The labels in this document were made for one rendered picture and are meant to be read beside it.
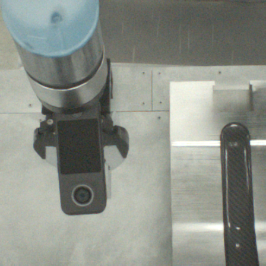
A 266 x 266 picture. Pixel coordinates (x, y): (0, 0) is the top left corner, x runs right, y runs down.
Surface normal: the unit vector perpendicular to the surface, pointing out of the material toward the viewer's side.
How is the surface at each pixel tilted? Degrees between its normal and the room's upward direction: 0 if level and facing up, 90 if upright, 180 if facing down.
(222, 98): 0
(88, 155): 28
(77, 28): 88
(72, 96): 90
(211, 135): 0
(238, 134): 5
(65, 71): 90
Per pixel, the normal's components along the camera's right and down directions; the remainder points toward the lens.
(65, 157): 0.00, 0.09
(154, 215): -0.04, -0.39
